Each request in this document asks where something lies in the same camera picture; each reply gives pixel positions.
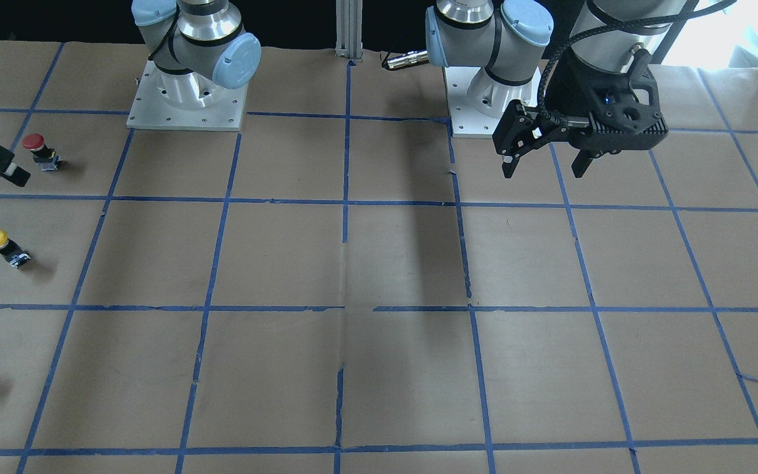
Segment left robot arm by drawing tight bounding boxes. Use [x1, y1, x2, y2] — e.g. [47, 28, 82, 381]
[425, 1, 692, 178]

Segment metal connector plug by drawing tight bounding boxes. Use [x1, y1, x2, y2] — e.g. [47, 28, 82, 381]
[381, 50, 430, 71]

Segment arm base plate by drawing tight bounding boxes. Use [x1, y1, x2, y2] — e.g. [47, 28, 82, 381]
[443, 66, 541, 138]
[126, 60, 249, 132]

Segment red push button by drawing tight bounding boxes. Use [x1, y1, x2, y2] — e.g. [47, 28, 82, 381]
[21, 133, 61, 172]

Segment yellow push button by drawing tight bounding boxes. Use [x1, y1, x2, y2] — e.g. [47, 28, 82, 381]
[0, 229, 32, 268]

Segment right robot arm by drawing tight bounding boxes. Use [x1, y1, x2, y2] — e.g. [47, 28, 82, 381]
[126, 1, 262, 131]

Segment aluminium frame post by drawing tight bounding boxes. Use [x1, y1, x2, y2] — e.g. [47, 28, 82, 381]
[334, 0, 363, 63]

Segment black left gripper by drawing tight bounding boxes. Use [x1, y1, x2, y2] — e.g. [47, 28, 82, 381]
[492, 48, 669, 179]

